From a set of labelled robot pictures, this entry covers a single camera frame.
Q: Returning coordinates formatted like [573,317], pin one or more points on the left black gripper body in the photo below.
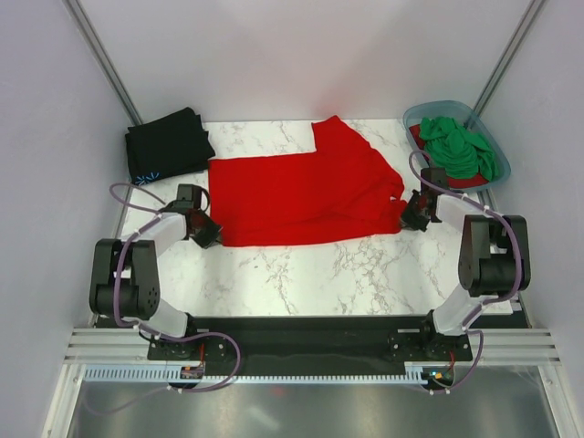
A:
[208,231]

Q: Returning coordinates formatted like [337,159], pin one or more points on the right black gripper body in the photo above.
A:
[411,215]

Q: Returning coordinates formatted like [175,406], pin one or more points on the red t shirt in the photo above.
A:
[454,183]
[342,190]

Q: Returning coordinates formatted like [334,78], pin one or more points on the blue plastic basin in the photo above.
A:
[464,115]

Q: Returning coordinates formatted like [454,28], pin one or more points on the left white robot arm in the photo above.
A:
[125,282]

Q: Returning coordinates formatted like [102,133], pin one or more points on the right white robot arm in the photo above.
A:
[493,263]

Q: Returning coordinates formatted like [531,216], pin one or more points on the red t shirt in basin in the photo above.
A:
[454,183]

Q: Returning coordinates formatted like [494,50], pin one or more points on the folded black t shirt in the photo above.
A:
[174,145]

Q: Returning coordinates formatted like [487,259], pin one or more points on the green t shirt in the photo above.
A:
[462,153]

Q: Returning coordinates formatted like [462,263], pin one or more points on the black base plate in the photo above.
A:
[215,327]

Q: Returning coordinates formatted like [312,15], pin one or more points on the aluminium rail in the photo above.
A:
[495,346]

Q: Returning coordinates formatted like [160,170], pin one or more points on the left aluminium frame post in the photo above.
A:
[99,52]

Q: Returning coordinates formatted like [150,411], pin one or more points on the aluminium frame post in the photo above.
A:
[513,45]
[99,52]

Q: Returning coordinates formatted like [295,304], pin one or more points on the white slotted cable duct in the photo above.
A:
[177,374]

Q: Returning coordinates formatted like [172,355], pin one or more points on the right aluminium frame post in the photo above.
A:
[513,45]

